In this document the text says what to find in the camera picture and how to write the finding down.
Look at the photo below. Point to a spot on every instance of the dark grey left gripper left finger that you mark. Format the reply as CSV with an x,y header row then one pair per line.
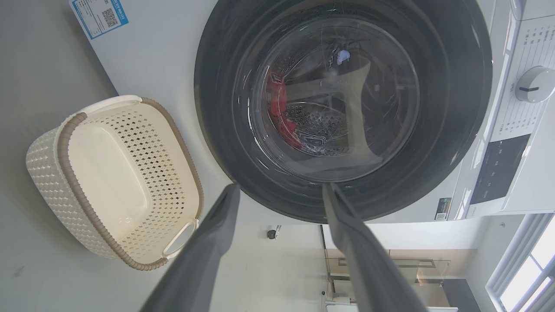
x,y
199,264

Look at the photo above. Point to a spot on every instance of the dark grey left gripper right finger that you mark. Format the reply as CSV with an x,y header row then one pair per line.
x,y
368,268

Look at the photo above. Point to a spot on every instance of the red and white garment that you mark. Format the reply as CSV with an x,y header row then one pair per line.
x,y
277,99

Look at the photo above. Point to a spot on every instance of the dark round glass washer door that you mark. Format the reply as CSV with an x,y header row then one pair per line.
x,y
446,86

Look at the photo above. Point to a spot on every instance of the cream perforated laundry basket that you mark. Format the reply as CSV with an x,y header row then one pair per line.
x,y
108,173

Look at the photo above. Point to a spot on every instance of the stainless steel washing machine drum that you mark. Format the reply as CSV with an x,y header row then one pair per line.
x,y
321,125

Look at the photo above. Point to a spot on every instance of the dark washing machine display panel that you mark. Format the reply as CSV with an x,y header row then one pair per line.
x,y
498,169

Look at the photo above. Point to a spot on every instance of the white washing machine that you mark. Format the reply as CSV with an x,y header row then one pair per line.
x,y
164,56

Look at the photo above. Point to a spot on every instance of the small dark code sticker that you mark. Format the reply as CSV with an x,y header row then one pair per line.
x,y
443,209

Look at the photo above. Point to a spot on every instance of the white round control knob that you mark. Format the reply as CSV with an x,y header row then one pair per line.
x,y
535,84

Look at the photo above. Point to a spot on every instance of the blue white energy label sticker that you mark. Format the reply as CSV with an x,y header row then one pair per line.
x,y
99,16

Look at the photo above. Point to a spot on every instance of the glass cabinet with wood frame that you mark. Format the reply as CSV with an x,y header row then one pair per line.
x,y
416,268

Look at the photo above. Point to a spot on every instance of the bright window with white frame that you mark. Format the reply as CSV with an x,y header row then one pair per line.
x,y
524,273

